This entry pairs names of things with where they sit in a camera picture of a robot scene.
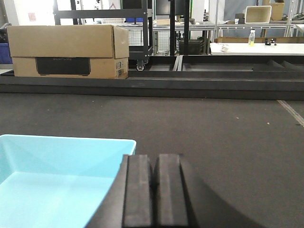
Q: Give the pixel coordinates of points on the dark grey conveyor belt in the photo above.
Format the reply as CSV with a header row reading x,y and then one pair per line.
x,y
251,152

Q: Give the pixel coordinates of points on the white tray on shelf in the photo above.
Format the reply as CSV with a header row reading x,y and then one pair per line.
x,y
258,14

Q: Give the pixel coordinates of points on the brown cardboard box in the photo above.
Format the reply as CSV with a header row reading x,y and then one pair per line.
x,y
70,51

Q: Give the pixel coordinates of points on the blue crate far left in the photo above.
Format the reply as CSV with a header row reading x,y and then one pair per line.
x,y
5,57

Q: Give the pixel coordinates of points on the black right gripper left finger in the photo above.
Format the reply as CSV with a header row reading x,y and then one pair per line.
x,y
128,203

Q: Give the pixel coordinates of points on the yellow drink bottle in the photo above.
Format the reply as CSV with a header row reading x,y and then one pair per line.
x,y
251,38

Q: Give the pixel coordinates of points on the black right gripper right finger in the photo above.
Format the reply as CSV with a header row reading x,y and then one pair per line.
x,y
184,200

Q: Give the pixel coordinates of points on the light blue plastic bin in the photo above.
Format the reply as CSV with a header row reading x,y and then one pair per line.
x,y
56,182

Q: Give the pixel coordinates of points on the black conveyor side frame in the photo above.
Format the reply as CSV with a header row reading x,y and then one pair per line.
x,y
222,77

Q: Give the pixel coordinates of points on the white work table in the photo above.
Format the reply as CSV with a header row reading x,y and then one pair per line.
x,y
258,49

